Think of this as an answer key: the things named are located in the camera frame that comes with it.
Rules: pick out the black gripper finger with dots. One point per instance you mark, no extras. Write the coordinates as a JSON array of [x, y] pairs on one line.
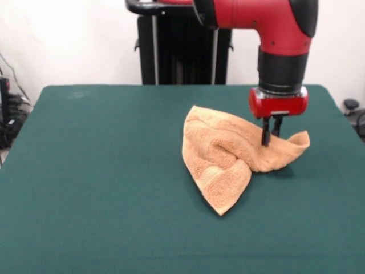
[[266, 132], [276, 125]]

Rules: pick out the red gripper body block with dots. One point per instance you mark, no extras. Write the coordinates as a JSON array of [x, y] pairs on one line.
[[278, 104]]

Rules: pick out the orange terry towel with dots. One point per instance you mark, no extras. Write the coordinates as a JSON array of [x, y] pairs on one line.
[[222, 160]]

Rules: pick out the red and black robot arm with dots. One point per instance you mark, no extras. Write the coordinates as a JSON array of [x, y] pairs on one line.
[[271, 28]]

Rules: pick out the dark green table cloth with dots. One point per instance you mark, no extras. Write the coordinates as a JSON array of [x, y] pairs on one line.
[[85, 185]]

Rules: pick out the black electronics box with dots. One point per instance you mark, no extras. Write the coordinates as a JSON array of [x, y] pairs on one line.
[[4, 114]]

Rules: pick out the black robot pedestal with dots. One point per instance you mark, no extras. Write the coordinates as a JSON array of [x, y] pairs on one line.
[[176, 51]]

